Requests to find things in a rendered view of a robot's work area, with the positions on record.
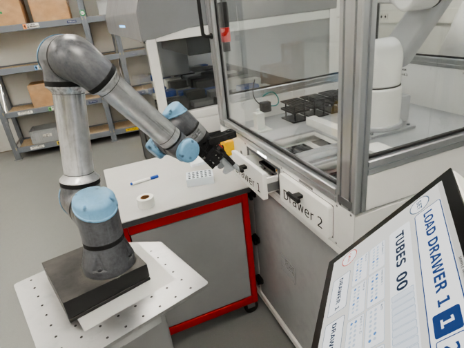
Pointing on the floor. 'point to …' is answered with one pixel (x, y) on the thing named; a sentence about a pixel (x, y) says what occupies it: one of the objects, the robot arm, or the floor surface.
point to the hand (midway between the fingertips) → (236, 166)
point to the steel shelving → (96, 131)
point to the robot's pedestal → (158, 333)
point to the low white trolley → (192, 232)
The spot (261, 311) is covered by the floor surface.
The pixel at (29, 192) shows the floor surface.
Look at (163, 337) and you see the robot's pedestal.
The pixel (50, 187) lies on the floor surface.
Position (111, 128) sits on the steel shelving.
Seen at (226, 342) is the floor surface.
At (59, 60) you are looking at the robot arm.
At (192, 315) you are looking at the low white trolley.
